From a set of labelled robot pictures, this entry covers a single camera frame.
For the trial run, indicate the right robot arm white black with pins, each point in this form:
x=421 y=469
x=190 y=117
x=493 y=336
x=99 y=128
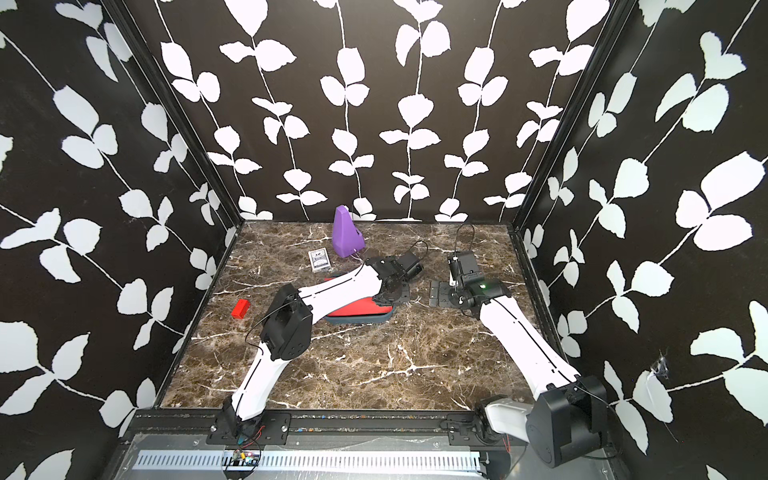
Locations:
x=568 y=417

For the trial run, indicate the purple pyramid metronome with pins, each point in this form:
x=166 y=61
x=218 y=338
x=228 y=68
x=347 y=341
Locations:
x=346 y=238

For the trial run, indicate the small white card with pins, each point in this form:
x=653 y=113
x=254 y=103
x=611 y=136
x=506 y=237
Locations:
x=319 y=260

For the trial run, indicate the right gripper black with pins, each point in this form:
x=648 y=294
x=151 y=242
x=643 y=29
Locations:
x=443 y=299

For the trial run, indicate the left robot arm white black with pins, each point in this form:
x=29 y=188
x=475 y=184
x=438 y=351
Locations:
x=287 y=328

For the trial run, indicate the teal plastic storage box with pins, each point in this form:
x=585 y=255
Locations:
x=361 y=319

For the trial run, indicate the small green circuit board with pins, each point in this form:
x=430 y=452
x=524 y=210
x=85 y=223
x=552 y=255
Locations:
x=242 y=459

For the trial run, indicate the red envelope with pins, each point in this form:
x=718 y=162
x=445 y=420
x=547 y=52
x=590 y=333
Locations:
x=362 y=307

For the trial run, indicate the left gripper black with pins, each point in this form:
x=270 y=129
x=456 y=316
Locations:
x=406 y=296

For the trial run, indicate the small red block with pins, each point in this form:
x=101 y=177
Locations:
x=240 y=309

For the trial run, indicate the black aluminium front rail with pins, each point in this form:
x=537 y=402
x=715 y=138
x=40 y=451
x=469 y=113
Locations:
x=280 y=426

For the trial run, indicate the white perforated cable tray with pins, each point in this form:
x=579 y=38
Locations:
x=397 y=462

